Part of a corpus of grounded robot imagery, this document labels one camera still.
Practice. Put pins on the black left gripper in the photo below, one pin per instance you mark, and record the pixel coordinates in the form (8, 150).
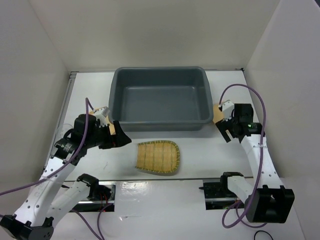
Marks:
(120, 138)

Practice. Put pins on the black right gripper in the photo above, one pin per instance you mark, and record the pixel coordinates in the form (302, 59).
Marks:
(223, 125)

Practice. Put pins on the yellow plate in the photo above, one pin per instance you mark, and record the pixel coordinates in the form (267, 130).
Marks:
(111, 126)
(218, 115)

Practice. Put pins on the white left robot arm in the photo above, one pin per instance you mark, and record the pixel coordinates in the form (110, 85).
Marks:
(42, 210)

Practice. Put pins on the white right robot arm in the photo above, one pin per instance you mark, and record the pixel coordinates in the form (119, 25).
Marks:
(268, 200)

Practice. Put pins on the grey plastic bin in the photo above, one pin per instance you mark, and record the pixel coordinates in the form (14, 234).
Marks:
(160, 99)

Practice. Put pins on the woven bamboo tray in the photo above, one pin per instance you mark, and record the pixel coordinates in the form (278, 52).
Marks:
(158, 157)

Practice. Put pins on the clear glass cup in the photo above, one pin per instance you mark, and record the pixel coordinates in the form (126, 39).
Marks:
(61, 130)

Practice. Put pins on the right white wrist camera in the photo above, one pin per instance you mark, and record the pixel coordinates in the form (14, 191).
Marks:
(227, 109)

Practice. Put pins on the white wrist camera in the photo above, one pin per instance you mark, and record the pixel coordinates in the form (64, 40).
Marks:
(227, 109)
(101, 115)

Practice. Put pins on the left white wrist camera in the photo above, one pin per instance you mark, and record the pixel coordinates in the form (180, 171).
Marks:
(101, 115)

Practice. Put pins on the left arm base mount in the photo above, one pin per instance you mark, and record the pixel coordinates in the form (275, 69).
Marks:
(104, 199)

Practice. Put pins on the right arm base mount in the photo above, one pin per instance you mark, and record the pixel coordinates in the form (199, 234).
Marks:
(216, 198)

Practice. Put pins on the aluminium table edge rail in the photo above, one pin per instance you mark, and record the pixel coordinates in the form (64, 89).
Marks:
(65, 103)

